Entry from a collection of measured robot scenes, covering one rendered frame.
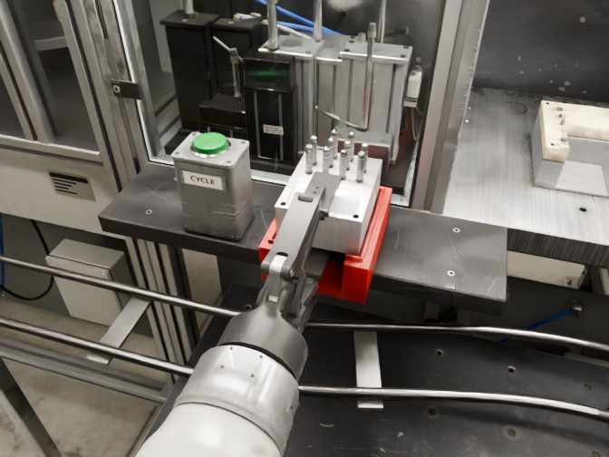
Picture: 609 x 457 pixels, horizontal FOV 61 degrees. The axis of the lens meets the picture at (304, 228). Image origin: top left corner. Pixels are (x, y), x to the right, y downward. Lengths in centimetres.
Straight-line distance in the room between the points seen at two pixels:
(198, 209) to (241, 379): 32
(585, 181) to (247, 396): 63
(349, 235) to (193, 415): 26
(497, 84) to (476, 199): 38
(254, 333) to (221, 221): 27
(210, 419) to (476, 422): 50
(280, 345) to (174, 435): 11
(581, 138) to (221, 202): 55
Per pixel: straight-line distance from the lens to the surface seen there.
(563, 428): 85
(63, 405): 173
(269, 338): 42
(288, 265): 43
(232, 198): 63
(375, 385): 66
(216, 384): 39
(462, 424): 80
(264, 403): 39
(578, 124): 88
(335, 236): 56
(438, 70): 64
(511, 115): 102
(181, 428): 38
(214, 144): 63
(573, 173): 88
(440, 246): 69
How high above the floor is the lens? 135
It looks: 40 degrees down
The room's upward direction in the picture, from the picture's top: straight up
